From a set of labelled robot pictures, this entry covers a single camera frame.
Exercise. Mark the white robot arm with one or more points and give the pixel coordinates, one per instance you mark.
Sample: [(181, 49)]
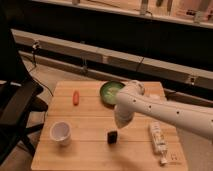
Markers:
[(132, 99)]

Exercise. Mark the black eraser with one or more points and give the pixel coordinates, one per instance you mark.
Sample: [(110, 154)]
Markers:
[(112, 137)]

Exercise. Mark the green bowl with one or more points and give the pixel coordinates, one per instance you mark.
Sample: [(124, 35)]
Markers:
[(109, 90)]

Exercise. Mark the orange carrot toy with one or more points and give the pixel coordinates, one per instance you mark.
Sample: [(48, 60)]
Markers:
[(75, 98)]

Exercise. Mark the white folded cloth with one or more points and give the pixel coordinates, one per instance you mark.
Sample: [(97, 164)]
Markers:
[(154, 96)]

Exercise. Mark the white paper cup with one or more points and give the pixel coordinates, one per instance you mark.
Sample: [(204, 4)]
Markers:
[(60, 132)]

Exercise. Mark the white toothpaste tube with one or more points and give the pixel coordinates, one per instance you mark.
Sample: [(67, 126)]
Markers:
[(158, 141)]

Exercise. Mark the black office chair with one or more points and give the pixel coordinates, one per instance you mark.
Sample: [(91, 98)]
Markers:
[(18, 97)]

